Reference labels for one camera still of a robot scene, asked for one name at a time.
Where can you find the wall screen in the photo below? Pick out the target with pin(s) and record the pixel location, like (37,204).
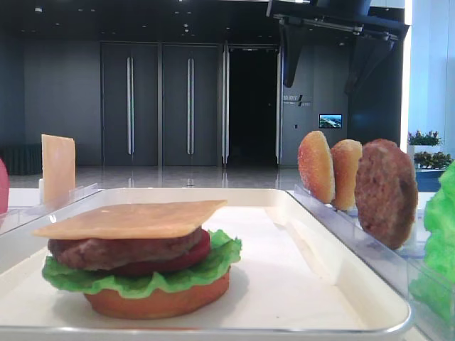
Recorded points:
(330,121)

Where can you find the sesame bun top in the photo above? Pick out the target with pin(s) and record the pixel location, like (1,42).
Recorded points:
(345,155)

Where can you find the clear rail strip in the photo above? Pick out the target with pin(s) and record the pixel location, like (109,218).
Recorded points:
(398,268)
(29,205)

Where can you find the lettuce leaf in burger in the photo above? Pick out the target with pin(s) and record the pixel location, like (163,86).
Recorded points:
(224,251)

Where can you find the brown meat patty standing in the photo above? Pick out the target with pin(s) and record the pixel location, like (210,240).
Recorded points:
(386,193)

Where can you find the clear left rail strip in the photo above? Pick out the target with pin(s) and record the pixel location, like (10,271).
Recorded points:
(29,205)

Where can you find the meat patty in burger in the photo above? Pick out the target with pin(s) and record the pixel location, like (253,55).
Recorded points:
(107,254)

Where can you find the cheese slice on burger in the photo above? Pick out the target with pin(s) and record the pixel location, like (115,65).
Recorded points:
(134,221)

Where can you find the white metal tray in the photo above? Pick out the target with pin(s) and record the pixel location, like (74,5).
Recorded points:
(295,280)

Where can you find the flower planter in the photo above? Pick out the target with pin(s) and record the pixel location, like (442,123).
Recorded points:
(427,154)

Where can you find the clear right rail strip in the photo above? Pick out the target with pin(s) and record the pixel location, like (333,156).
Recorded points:
(398,268)

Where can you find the far bun slice on right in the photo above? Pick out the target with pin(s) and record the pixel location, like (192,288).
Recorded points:
(316,166)

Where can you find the tomato slice in burger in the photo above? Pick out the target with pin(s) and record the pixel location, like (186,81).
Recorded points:
(192,257)

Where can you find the green lettuce leaf standing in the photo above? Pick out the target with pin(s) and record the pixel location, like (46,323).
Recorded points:
(435,245)

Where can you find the standing tomato slice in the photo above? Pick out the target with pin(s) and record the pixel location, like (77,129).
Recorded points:
(4,188)

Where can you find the bottom bun of burger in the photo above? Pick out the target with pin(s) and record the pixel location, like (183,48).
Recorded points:
(158,304)

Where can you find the standing cheese slice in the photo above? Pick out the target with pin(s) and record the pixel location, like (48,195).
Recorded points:
(58,166)

